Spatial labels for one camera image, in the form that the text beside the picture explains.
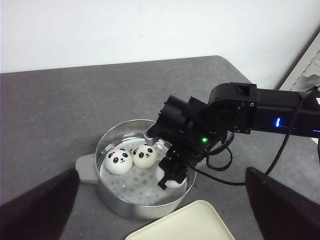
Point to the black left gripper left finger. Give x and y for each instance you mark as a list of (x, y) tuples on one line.
[(42, 212)]

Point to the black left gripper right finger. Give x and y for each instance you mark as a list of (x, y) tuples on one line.
[(280, 212)]

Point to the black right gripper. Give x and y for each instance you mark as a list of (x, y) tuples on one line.
[(182, 125)]

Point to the panda bun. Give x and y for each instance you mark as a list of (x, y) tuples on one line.
[(118, 161), (172, 181), (144, 156)]

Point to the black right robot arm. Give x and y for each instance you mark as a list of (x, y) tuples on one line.
[(243, 107)]

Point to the white perforated steamer liner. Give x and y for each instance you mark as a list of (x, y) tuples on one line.
[(140, 186)]

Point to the cream plastic tray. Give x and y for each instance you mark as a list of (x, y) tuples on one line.
[(196, 221)]

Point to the stainless steel steamer pot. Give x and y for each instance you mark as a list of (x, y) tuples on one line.
[(88, 167)]

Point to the white board at wall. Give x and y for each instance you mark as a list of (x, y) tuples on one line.
[(304, 73)]

